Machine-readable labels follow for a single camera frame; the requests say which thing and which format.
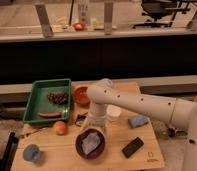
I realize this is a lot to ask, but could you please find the light blue towel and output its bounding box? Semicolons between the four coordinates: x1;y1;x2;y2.
82;132;101;155

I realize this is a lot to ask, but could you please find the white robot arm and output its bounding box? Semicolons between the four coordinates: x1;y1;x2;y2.
87;79;197;171

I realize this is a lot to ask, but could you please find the orange bowl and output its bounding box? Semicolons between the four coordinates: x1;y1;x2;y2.
72;86;90;106

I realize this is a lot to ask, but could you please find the purple bowl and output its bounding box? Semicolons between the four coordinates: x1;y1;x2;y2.
75;129;105;160

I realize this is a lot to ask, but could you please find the white cup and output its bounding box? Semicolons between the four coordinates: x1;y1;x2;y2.
106;105;121;121

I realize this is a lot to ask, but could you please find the dark grape bunch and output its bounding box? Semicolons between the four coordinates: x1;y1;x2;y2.
47;92;68;105

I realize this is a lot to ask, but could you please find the blue sponge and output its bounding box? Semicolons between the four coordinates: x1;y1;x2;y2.
128;115;148;128

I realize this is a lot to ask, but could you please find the red sausage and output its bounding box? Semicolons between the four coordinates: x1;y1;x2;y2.
38;112;61;118

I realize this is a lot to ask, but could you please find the red yellow apple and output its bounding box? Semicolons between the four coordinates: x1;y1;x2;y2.
53;121;68;135

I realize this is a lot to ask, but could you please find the green plastic tray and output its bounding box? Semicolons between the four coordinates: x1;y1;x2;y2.
23;79;71;124

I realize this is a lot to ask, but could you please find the black rectangular block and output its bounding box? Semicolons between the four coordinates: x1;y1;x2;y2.
122;137;144;158

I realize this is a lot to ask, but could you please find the blue plastic cup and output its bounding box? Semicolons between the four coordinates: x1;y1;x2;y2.
23;144;41;162

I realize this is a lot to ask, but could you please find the black office chair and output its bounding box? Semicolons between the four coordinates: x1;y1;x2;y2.
133;0;190;28

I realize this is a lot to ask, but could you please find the black chair at left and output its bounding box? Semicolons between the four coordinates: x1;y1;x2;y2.
0;132;18;171

